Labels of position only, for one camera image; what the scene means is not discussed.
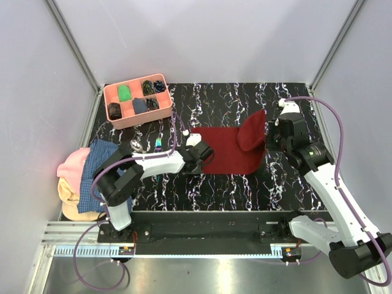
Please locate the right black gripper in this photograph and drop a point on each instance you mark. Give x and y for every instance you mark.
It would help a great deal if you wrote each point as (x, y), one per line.
(274, 126)

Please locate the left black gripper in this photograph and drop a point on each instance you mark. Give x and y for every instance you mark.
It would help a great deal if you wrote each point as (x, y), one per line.
(199, 165)

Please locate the iridescent rainbow fork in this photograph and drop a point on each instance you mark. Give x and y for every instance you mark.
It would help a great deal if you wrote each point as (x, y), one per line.
(157, 149)

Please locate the dark red cloth napkin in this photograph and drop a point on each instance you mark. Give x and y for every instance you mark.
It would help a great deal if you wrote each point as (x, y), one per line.
(237, 150)

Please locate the iridescent handled spoon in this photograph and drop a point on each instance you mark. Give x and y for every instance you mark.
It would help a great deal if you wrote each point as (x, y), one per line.
(137, 146)

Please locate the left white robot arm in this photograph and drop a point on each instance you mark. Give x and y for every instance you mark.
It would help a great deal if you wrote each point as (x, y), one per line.
(117, 178)

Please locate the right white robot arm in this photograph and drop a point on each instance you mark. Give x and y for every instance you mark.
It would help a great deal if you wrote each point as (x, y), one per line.
(357, 245)

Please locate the dark striped rolled sock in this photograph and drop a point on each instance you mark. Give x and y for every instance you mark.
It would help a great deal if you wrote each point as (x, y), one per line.
(152, 104)

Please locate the grey blue rolled sock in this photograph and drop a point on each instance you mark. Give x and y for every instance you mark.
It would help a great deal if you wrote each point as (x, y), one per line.
(139, 106)

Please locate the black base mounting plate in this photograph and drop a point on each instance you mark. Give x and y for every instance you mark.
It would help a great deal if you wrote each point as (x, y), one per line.
(151, 227)

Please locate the blue patterned dark sock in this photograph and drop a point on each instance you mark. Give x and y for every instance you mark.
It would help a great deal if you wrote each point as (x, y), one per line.
(159, 86)

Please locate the pink divided organizer tray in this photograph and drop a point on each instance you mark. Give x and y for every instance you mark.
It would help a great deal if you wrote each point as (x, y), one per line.
(129, 118)

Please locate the yellow patterned dark sock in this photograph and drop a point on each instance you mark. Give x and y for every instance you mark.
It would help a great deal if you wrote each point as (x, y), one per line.
(147, 88)

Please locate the dark brown rolled sock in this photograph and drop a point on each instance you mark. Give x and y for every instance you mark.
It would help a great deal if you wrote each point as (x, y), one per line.
(114, 111)

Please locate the green rolled sock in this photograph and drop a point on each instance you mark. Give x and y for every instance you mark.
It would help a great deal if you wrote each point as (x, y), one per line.
(124, 93)

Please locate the blue checkered cloth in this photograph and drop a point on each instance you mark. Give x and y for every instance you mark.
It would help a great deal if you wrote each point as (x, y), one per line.
(99, 152)

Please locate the pink cloth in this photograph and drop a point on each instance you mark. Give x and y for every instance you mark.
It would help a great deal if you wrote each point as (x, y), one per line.
(71, 170)

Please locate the peach orange cloth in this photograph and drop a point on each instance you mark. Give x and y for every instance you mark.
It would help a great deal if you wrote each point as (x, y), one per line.
(70, 200)

